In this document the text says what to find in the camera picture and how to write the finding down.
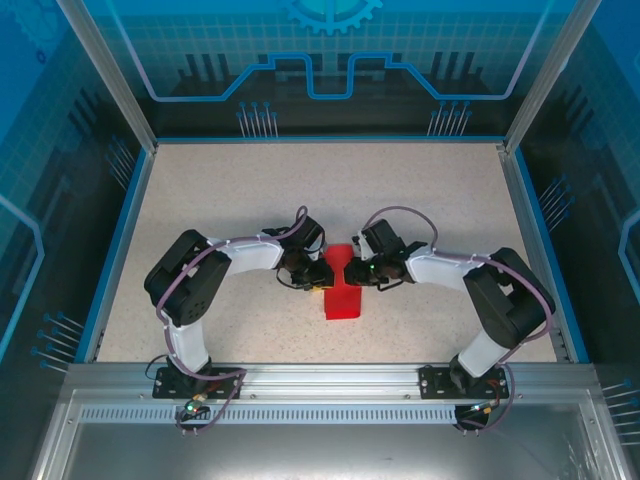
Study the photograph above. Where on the red paper sheet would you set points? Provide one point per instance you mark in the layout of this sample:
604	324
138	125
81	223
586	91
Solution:
342	305

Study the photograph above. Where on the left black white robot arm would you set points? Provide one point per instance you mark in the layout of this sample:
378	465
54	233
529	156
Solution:
185	280

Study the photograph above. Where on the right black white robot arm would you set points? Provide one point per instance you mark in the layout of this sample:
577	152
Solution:
505	310

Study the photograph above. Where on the blue table edge strip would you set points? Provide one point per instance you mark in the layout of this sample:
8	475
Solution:
533	200
134	200

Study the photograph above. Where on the steel cabinet top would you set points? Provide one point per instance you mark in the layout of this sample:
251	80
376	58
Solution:
320	450

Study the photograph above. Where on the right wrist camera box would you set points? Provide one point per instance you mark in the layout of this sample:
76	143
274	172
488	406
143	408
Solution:
361	247

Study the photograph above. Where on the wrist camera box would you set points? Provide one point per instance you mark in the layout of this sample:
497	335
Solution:
316	255
361	247

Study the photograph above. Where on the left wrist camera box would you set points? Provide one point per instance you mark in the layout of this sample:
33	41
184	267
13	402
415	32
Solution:
316	255

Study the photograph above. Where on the aluminium mounting rail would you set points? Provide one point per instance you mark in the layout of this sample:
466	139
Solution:
330	380

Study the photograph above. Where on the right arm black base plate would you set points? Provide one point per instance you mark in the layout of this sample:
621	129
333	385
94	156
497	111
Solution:
431	385

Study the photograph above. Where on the aluminium side rail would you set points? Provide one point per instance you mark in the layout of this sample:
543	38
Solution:
521	200

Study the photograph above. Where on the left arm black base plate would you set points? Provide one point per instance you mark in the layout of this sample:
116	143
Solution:
167	387

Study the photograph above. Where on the aluminium frame post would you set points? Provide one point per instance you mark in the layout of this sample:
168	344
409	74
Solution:
548	75
111	75

